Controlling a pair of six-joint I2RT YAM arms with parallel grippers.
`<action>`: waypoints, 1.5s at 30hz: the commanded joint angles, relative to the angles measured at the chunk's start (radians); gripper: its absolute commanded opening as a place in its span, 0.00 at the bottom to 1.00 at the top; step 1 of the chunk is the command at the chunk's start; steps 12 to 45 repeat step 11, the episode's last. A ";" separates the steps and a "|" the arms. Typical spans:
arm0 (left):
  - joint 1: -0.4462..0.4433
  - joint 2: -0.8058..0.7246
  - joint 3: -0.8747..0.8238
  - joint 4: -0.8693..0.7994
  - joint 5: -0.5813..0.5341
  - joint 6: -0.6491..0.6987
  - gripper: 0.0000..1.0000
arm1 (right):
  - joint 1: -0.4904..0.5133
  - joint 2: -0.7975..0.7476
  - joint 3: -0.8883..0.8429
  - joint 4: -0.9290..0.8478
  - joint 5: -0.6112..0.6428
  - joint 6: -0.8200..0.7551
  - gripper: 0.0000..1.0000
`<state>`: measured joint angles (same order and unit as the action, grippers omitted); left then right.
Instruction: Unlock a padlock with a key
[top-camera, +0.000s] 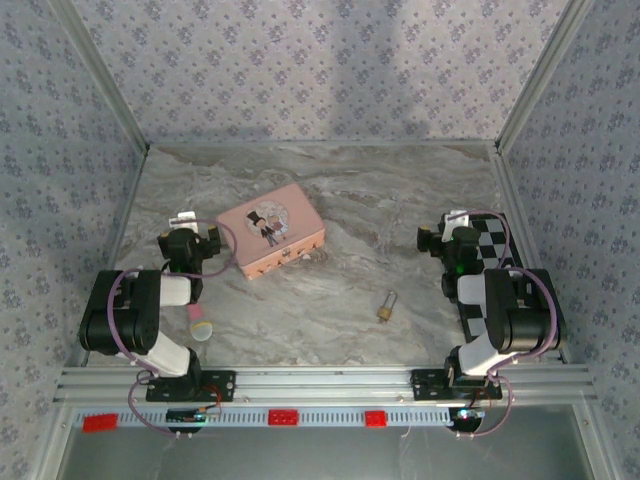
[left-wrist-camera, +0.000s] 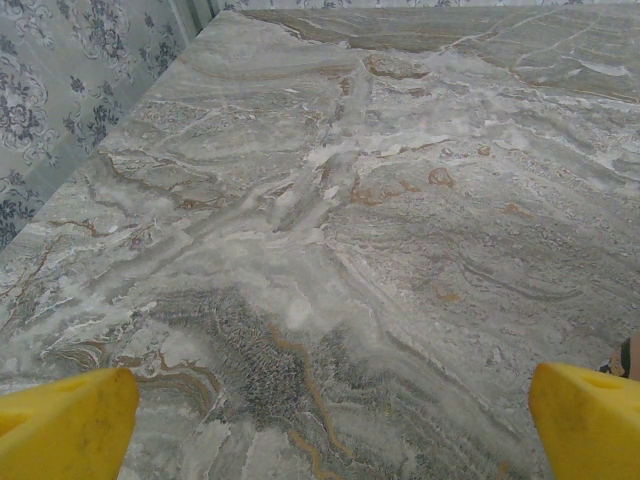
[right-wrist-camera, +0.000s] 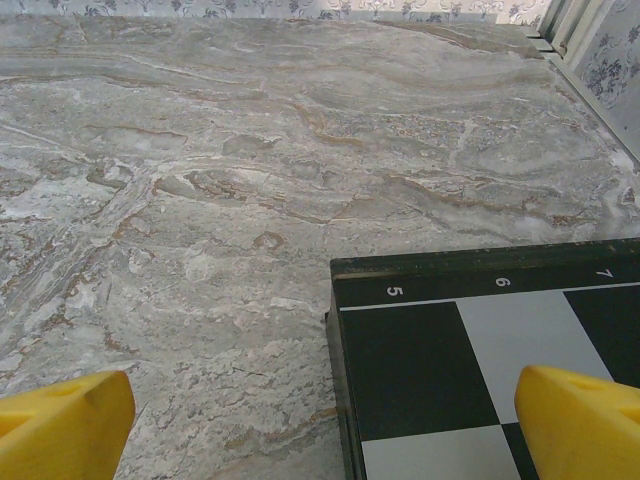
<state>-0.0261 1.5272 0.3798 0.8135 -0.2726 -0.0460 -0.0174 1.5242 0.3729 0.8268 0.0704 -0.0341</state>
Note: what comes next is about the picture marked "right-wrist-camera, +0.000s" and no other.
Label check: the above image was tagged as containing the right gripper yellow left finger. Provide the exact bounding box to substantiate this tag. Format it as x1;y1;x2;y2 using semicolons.
0;370;137;480

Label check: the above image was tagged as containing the black and white chessboard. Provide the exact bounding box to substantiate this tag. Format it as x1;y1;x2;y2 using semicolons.
324;237;640;480

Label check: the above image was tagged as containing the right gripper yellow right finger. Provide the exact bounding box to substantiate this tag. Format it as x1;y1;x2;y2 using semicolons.
514;364;640;480

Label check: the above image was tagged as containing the aluminium table edge rail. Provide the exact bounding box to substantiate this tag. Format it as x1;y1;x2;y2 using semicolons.
542;49;640;169

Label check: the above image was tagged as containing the aluminium frame post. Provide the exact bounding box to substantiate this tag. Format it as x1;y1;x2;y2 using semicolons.
524;0;604;64

